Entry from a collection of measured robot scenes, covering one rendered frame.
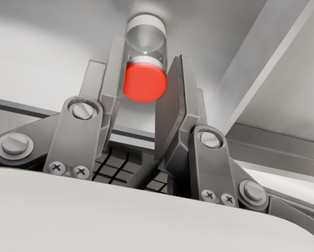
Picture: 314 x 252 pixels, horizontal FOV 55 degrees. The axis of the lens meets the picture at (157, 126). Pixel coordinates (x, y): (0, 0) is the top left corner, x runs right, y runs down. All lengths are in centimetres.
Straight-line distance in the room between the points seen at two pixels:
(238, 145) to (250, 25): 8
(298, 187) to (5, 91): 38
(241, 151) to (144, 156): 15
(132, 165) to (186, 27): 20
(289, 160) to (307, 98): 4
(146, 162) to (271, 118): 17
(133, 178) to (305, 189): 24
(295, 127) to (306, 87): 4
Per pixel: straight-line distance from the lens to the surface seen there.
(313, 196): 49
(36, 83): 18
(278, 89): 21
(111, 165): 34
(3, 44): 19
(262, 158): 22
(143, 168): 36
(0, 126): 76
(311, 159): 24
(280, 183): 44
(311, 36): 19
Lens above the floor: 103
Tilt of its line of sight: 45 degrees down
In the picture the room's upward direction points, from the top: 180 degrees counter-clockwise
